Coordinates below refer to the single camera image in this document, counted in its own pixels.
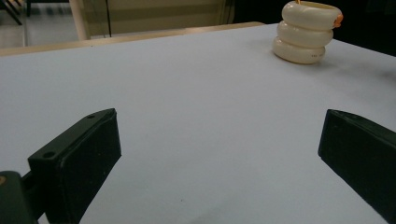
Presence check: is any black curtain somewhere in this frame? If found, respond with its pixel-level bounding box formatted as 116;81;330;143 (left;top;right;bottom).
233;0;396;58

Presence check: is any black metal stand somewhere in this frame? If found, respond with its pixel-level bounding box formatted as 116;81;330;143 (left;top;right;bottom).
0;0;24;26

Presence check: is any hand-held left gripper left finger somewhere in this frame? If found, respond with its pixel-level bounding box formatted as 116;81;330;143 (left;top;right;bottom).
27;107;122;224

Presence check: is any black hanging cable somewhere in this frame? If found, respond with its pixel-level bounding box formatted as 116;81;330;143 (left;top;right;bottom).
104;0;113;38

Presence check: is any cream ringed ceramic holder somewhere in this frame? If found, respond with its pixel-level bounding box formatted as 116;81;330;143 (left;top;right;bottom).
272;0;345;65

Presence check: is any light wooden shelf unit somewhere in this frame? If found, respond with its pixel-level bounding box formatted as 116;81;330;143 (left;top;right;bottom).
68;0;233;41

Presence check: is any white board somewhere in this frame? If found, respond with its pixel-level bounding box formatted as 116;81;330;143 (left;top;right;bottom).
0;22;396;224

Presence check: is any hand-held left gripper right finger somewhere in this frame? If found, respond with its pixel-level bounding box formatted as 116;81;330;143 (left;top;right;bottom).
318;108;396;224

